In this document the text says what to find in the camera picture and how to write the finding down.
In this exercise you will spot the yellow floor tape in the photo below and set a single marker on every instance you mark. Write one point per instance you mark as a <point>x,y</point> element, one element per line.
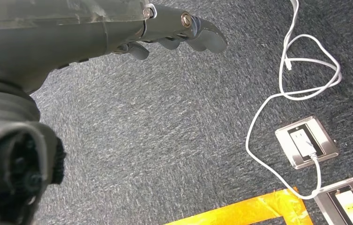
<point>257,209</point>

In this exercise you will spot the steel floor socket yellow label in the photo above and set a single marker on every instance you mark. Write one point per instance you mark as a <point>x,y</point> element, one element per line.
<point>350,205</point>

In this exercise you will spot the steel floor socket white plug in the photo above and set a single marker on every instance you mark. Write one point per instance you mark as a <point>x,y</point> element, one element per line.
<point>325,139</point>

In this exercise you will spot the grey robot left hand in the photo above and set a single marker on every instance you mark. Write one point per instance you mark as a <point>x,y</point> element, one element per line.
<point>55,40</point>

